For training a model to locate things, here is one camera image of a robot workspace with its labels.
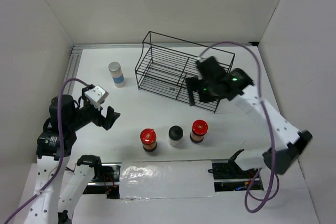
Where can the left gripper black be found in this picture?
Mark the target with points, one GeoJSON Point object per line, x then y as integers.
{"type": "Point", "coordinates": [111, 117]}

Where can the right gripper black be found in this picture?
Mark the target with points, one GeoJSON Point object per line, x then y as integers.
{"type": "Point", "coordinates": [194, 83]}

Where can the red lid jar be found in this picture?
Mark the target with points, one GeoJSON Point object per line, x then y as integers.
{"type": "Point", "coordinates": [148, 140]}
{"type": "Point", "coordinates": [198, 131]}

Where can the black lid white bottle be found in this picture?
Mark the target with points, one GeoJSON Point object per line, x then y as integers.
{"type": "Point", "coordinates": [175, 135]}

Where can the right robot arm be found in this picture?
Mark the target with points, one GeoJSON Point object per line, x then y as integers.
{"type": "Point", "coordinates": [287, 142]}

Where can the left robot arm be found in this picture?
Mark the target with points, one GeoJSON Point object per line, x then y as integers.
{"type": "Point", "coordinates": [51, 203]}

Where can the silver lid blue label bottle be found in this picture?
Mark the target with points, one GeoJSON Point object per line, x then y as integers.
{"type": "Point", "coordinates": [117, 74]}

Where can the white glossy tape sheet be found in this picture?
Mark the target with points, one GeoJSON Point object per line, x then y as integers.
{"type": "Point", "coordinates": [166, 180]}

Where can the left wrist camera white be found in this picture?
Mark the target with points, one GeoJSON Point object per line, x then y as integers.
{"type": "Point", "coordinates": [96, 96]}

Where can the black wire rack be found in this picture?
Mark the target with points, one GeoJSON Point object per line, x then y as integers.
{"type": "Point", "coordinates": [165, 63]}

